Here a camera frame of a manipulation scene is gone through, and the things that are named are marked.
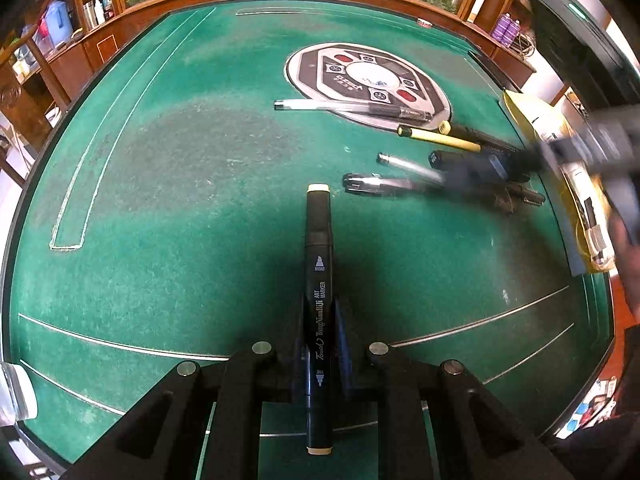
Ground yellow-edged white cardboard box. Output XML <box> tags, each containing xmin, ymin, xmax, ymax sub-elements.
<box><xmin>502</xmin><ymin>90</ymin><xmax>615</xmax><ymax>275</ymax></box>

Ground octagonal mahjong table control panel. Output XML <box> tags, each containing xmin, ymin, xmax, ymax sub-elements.
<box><xmin>284</xmin><ymin>42</ymin><xmax>452</xmax><ymax>132</ymax></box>

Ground purple bottles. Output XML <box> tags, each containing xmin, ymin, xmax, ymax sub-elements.
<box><xmin>491</xmin><ymin>13</ymin><xmax>521</xmax><ymax>48</ymax></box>

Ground black marker grey cap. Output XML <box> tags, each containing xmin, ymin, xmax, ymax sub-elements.
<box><xmin>376</xmin><ymin>153</ymin><xmax>446</xmax><ymax>186</ymax></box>

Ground black fineliner pen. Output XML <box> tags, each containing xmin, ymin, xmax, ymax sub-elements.
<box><xmin>273</xmin><ymin>99</ymin><xmax>433</xmax><ymax>122</ymax></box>

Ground wooden chair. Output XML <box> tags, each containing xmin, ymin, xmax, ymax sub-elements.
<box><xmin>0</xmin><ymin>24</ymin><xmax>72</xmax><ymax>187</ymax></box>

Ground yellow barrel pen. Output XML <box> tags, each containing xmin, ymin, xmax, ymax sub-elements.
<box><xmin>397</xmin><ymin>125</ymin><xmax>482</xmax><ymax>153</ymax></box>

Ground black clip pen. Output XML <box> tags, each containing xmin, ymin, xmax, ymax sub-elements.
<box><xmin>342</xmin><ymin>174</ymin><xmax>547</xmax><ymax>212</ymax></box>

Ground black marker gold band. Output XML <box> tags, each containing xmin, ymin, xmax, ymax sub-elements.
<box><xmin>437</xmin><ymin>120</ymin><xmax>521</xmax><ymax>154</ymax></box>

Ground operator right hand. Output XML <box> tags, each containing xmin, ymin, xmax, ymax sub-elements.
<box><xmin>608</xmin><ymin>212</ymin><xmax>640</xmax><ymax>322</ymax></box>

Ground black marker yellow cap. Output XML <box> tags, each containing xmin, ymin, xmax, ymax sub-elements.
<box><xmin>303</xmin><ymin>183</ymin><xmax>335</xmax><ymax>456</ymax></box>

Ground blue water jug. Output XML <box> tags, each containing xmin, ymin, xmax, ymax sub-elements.
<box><xmin>44</xmin><ymin>0</ymin><xmax>74</xmax><ymax>47</ymax></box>

